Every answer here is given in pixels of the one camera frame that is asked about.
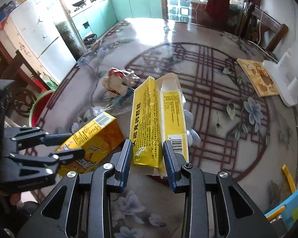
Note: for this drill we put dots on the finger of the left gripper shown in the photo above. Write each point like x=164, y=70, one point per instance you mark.
x=55, y=139
x=67, y=156

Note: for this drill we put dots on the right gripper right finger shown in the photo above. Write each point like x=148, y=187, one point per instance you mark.
x=234, y=213

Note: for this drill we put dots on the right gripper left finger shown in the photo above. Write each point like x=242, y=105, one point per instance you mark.
x=79, y=205

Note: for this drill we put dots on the orange yellow snack box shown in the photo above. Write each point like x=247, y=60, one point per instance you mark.
x=97, y=138

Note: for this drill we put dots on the long yellow medicine box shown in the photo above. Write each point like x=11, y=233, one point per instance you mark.
x=157, y=116

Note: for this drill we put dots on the black kitchen trash bin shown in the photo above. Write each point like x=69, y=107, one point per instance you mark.
x=90, y=39

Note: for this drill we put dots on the teal kitchen cabinets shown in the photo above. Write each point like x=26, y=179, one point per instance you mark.
x=100, y=16

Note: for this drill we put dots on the red bin green rim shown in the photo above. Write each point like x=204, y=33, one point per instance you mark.
x=38, y=107

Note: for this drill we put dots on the green detergent bottle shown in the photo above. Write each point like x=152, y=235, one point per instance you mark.
x=49, y=81

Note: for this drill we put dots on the blue green colourful box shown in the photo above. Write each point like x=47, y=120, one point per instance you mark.
x=288, y=209

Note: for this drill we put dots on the yellow strip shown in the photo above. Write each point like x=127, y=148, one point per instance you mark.
x=289, y=178

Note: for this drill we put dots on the dark wooden carved chair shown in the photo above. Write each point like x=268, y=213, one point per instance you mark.
x=23, y=75

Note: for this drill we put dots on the crumpled clear plastic wrap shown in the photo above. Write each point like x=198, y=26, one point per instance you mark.
x=113, y=105

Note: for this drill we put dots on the floral plastic tablecloth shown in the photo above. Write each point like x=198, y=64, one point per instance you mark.
x=229, y=128

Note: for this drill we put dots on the crumpled red white wrapper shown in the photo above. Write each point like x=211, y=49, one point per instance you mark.
x=117, y=81

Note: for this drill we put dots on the white refrigerator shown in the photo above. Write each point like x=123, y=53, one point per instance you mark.
x=34, y=34

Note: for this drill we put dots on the white desk lamp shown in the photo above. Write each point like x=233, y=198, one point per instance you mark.
x=285, y=81

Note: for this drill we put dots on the wooden chair far side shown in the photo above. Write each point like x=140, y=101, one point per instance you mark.
x=256, y=24

